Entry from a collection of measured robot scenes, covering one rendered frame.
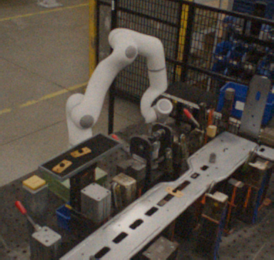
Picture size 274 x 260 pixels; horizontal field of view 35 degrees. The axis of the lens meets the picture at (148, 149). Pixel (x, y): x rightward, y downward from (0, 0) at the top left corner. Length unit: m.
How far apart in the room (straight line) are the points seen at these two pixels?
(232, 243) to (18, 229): 1.03
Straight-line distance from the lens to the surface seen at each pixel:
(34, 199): 1.70
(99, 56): 4.94
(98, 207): 1.71
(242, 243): 2.21
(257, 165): 2.14
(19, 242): 2.14
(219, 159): 2.21
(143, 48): 2.14
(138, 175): 1.93
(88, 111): 2.09
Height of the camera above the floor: 2.16
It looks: 32 degrees down
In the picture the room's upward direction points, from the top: 5 degrees clockwise
